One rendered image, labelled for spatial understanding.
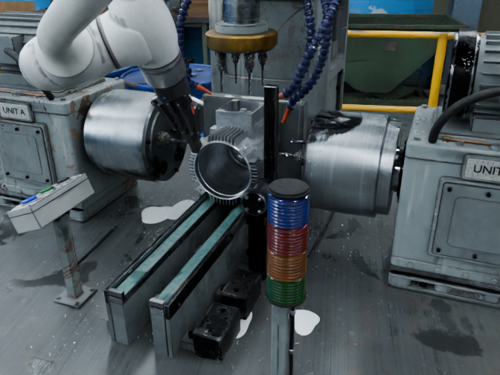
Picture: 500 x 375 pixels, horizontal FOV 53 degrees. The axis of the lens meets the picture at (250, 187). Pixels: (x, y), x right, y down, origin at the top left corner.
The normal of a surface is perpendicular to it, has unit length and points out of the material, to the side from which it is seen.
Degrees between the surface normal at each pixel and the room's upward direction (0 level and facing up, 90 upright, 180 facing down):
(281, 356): 90
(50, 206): 69
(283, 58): 90
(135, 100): 21
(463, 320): 0
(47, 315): 0
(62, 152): 89
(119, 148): 88
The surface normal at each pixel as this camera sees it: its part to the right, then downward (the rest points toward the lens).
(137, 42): 0.19, 0.74
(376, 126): -0.13, -0.70
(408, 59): -0.14, 0.43
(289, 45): -0.36, 0.40
